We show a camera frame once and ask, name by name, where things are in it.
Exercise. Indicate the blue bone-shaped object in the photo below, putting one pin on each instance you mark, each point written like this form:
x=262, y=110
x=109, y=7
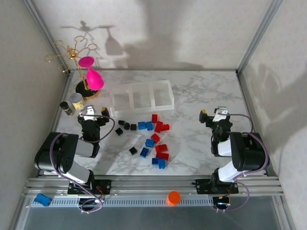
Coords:
x=42, y=200

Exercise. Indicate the pink wine glass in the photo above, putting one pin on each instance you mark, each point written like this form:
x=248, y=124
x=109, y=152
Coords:
x=94, y=80

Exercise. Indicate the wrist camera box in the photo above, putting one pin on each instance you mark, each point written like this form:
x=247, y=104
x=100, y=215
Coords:
x=88, y=111
x=222, y=112

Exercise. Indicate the aluminium frame post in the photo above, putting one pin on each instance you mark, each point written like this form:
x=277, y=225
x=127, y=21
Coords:
x=41, y=24
x=259, y=36

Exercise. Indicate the aluminium table side rail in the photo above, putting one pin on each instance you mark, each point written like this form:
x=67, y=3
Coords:
x=66, y=86

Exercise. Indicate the orange plastic cylinder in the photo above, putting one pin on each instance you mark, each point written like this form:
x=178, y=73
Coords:
x=173, y=198

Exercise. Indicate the red lego brick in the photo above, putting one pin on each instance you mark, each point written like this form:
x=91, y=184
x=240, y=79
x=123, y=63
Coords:
x=154, y=118
x=158, y=127
x=162, y=156
x=155, y=138
x=161, y=148
x=165, y=127

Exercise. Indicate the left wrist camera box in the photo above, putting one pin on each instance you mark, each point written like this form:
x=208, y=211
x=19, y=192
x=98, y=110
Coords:
x=88, y=111

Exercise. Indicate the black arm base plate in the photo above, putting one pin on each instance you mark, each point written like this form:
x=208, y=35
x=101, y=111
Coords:
x=201, y=187
x=105, y=187

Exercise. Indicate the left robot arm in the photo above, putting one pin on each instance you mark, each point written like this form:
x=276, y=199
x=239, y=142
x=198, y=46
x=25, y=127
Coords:
x=62, y=153

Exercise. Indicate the blue lego brick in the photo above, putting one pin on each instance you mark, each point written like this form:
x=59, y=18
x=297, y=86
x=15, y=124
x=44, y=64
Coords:
x=144, y=152
x=149, y=142
x=149, y=125
x=161, y=164
x=142, y=125
x=155, y=161

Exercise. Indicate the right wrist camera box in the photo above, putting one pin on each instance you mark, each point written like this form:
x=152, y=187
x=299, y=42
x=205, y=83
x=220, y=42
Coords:
x=222, y=112

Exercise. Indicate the small black controller box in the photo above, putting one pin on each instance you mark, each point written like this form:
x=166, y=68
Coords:
x=88, y=203
x=220, y=202

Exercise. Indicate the small dark jar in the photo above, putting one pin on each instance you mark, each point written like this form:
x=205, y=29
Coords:
x=66, y=107

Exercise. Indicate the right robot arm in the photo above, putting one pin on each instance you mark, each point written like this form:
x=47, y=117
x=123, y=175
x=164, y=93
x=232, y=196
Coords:
x=249, y=153

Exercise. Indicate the black lego brick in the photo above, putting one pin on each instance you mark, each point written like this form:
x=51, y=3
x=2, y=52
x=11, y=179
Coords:
x=121, y=122
x=118, y=131
x=133, y=127
x=132, y=150
x=126, y=125

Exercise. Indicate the aluminium mounting rail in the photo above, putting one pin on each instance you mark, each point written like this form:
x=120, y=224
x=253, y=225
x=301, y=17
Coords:
x=153, y=184

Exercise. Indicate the silver tin can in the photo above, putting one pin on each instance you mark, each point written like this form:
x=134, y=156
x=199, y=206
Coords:
x=76, y=99

